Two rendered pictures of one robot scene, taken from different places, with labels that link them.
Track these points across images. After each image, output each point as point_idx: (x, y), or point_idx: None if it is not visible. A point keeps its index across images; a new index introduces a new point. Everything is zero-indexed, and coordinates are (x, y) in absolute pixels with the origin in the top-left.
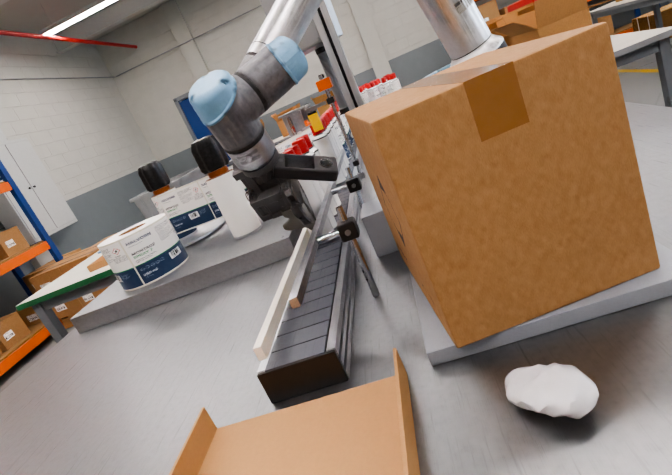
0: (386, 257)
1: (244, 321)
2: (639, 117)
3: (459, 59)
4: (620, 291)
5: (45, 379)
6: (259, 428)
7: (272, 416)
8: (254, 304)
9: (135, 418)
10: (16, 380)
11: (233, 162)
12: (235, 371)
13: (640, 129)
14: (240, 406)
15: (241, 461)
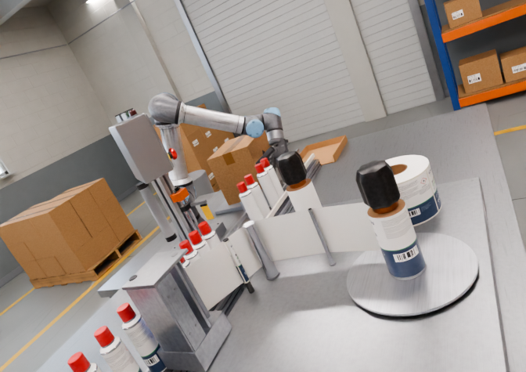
0: None
1: (329, 186)
2: (144, 253)
3: (188, 175)
4: None
5: (455, 165)
6: (324, 162)
7: (321, 164)
8: (326, 193)
9: (365, 160)
10: (498, 164)
11: (283, 139)
12: (332, 171)
13: (160, 242)
14: (329, 165)
15: (328, 158)
